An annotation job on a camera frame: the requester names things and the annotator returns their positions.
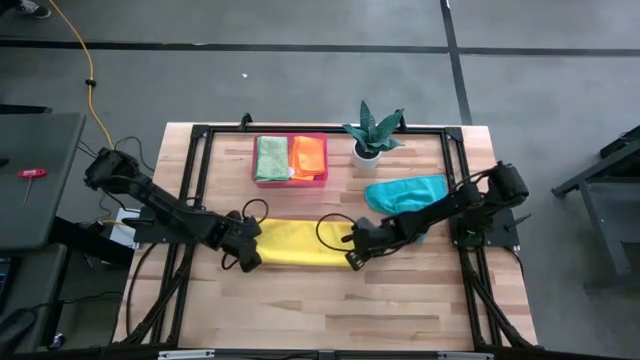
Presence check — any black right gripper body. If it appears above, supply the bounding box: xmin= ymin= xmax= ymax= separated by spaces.
xmin=349 ymin=217 xmax=399 ymax=254

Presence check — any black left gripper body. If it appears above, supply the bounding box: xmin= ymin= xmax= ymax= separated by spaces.
xmin=219 ymin=210 xmax=264 ymax=256

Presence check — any teal microfiber towel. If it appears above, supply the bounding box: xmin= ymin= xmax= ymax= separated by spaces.
xmin=363 ymin=174 xmax=449 ymax=244

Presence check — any yellow microfiber towel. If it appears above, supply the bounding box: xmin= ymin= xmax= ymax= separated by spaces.
xmin=254 ymin=217 xmax=357 ymax=267

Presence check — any green microfiber towel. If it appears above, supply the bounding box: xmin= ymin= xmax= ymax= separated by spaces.
xmin=254 ymin=135 xmax=291 ymax=183

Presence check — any orange microfiber towel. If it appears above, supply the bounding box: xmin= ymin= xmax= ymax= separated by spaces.
xmin=288 ymin=135 xmax=327 ymax=182

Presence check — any white plant pot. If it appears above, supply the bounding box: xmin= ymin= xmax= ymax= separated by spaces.
xmin=351 ymin=141 xmax=383 ymax=171

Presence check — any pink plastic bin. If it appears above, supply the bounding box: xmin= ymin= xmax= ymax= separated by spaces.
xmin=251 ymin=132 xmax=331 ymax=190

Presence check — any green snake plant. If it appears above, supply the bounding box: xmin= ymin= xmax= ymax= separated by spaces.
xmin=342 ymin=99 xmax=405 ymax=154

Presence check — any white power box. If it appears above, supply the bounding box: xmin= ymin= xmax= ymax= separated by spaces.
xmin=107 ymin=207 xmax=141 ymax=250

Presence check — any grey side table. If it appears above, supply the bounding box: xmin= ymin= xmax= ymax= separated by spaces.
xmin=0 ymin=112 xmax=87 ymax=251

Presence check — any grey metal cart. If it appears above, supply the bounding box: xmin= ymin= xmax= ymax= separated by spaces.
xmin=551 ymin=124 xmax=640 ymax=294

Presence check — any person's shoe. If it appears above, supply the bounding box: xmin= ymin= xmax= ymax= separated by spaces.
xmin=14 ymin=0 xmax=52 ymax=20

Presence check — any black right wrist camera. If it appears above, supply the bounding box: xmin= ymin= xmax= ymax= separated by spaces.
xmin=344 ymin=249 xmax=370 ymax=272

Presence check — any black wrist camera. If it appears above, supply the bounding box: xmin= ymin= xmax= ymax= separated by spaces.
xmin=238 ymin=249 xmax=264 ymax=274
xmin=344 ymin=249 xmax=370 ymax=272

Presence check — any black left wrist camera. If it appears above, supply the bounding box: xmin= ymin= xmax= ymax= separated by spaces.
xmin=238 ymin=249 xmax=264 ymax=274

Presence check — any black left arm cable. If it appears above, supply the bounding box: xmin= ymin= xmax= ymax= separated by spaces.
xmin=242 ymin=198 xmax=271 ymax=226

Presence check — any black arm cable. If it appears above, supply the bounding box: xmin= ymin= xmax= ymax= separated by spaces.
xmin=315 ymin=213 xmax=358 ymax=253
xmin=242 ymin=198 xmax=271 ymax=226

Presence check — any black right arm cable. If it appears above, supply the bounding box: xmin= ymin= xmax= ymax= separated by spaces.
xmin=315 ymin=213 xmax=358 ymax=253

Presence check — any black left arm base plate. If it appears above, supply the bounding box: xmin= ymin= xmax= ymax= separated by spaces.
xmin=132 ymin=208 xmax=205 ymax=246

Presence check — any black aluminium table frame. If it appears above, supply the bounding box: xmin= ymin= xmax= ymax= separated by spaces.
xmin=112 ymin=113 xmax=539 ymax=360

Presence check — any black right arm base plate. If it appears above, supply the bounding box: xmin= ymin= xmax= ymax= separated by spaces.
xmin=448 ymin=207 xmax=521 ymax=249

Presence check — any silver metal bracket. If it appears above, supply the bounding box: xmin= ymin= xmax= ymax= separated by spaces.
xmin=158 ymin=349 xmax=216 ymax=360
xmin=438 ymin=351 xmax=495 ymax=360

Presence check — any red T-handle hex key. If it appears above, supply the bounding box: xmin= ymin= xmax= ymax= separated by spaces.
xmin=16 ymin=168 xmax=49 ymax=209

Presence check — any yellow floor cable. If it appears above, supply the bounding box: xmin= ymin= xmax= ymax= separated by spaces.
xmin=48 ymin=0 xmax=116 ymax=150

